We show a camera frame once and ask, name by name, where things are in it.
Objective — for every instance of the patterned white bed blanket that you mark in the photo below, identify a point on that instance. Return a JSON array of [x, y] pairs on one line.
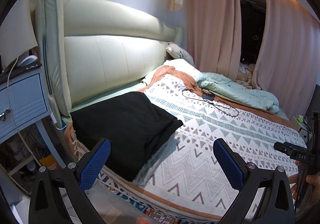
[[183, 182]]

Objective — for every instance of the pink left curtain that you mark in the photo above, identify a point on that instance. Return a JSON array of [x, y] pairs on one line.
[[214, 35]]

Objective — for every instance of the person's right hand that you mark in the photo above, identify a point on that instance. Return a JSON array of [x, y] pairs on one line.
[[308, 212]]

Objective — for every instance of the white computer mouse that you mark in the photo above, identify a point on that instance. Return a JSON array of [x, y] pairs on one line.
[[27, 61]]

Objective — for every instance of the black power adapter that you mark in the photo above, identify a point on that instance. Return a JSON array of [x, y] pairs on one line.
[[209, 97]]

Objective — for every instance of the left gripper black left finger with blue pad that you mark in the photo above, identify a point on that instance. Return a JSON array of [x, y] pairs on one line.
[[46, 203]]

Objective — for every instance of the cream padded headboard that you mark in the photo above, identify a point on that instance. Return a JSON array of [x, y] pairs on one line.
[[90, 47]]

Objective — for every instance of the mint green duvet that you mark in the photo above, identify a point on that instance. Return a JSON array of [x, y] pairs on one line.
[[224, 86]]

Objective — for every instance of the white pillow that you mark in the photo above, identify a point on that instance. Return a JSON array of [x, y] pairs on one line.
[[179, 65]]

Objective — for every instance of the black garment with yellow logo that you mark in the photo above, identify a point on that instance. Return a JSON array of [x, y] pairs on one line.
[[135, 127]]

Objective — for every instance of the blue bedside table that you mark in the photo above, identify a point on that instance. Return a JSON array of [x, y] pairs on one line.
[[28, 137]]

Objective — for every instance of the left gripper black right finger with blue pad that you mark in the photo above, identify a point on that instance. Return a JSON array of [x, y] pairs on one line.
[[276, 203]]

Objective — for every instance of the beige fluffy blanket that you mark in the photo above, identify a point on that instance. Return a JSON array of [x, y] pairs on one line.
[[245, 74]]

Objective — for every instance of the green fitted sheet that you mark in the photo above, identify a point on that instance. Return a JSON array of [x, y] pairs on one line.
[[133, 86]]

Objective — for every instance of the grey plush toy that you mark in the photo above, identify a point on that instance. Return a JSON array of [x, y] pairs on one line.
[[177, 52]]

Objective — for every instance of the pink right curtain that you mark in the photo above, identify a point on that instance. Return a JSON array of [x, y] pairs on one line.
[[288, 61]]

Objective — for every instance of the pink curtain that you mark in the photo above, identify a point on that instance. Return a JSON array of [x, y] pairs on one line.
[[288, 61], [214, 35]]

